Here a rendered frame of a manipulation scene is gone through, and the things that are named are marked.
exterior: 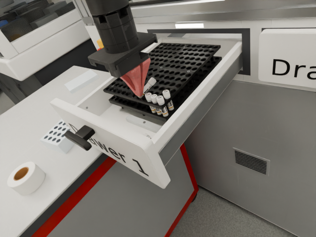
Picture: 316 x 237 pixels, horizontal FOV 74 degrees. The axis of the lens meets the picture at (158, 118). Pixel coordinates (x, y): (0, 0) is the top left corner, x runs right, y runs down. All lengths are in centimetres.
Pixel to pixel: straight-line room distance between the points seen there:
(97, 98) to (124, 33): 24
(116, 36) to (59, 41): 91
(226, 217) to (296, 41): 93
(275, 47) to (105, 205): 58
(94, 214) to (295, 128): 57
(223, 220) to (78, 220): 76
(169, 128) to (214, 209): 93
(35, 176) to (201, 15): 54
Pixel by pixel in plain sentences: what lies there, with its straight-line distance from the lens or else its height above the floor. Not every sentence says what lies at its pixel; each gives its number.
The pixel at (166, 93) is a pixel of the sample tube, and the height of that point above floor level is 91.
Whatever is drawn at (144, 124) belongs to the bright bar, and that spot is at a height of 85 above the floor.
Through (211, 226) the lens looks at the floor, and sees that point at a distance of 120.
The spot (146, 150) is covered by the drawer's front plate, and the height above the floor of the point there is 92.
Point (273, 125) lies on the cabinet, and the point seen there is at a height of 67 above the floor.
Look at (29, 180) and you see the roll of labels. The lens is 59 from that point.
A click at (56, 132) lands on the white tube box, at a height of 79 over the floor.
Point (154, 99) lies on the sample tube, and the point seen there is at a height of 91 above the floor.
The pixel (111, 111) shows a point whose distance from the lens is 53.
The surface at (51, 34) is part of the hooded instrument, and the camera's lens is 121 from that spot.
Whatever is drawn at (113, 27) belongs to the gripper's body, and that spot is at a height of 104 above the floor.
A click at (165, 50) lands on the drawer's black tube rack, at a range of 57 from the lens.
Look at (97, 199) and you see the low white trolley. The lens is 65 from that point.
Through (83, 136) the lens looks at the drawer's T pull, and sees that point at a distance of 38.
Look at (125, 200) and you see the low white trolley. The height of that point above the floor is 53.
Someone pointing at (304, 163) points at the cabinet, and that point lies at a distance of 71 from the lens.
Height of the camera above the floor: 112
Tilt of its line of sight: 40 degrees down
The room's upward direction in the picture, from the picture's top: 22 degrees counter-clockwise
